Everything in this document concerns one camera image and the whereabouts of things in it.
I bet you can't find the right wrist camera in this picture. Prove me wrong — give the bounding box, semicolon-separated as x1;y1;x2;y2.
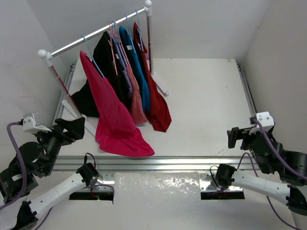
249;112;275;135

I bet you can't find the magenta t-shirt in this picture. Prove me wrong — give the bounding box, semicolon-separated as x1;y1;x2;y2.
80;51;154;158

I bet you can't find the blue hanger in purple shirt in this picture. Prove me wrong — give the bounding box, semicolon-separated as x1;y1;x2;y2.
110;21;127;69

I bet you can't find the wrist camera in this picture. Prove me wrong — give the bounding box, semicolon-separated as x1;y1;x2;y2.
22;113;51;134
249;112;275;135

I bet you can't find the pink wire hanger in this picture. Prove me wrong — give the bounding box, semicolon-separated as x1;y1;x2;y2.
108;22;118;76

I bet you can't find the blue hanger in red shirt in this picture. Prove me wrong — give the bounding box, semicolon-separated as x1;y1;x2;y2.
135;10;144;51

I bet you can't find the black t-shirt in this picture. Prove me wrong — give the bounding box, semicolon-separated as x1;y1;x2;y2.
72;32;131;118

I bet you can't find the purple t-shirt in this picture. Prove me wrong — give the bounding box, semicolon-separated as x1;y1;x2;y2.
113;41;133;99

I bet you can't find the salmon pink t-shirt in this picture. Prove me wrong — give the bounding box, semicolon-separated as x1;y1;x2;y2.
118;36;147;125

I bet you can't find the teal t-shirt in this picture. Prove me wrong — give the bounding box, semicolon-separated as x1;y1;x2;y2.
119;26;151;112

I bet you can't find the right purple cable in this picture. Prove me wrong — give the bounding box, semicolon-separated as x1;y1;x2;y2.
236;119;307;230

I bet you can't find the dark red t-shirt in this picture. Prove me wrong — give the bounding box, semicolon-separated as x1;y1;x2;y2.
133;23;172;132

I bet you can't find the blue hanger in teal shirt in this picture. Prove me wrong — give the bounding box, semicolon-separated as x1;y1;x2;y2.
125;14;136;54

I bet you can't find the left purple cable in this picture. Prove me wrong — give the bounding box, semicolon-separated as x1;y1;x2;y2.
0;121;115;230

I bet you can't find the silver clothes rack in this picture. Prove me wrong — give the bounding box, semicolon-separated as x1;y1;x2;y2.
37;0;170;138

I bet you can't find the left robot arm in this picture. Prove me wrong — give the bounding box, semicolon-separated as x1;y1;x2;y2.
0;114;99;230

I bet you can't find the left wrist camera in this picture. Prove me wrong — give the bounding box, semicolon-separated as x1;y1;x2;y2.
22;113;51;134

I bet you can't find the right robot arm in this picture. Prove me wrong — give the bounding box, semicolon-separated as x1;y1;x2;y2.
212;127;307;216

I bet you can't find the aluminium rail frame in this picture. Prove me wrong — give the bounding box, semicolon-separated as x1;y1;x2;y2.
7;57;288;230

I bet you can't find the light blue wire hanger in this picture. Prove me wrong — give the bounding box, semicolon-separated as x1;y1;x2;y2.
81;35;105;78

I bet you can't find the purple cable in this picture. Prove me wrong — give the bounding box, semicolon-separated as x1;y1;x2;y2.
0;121;115;230
236;119;307;230

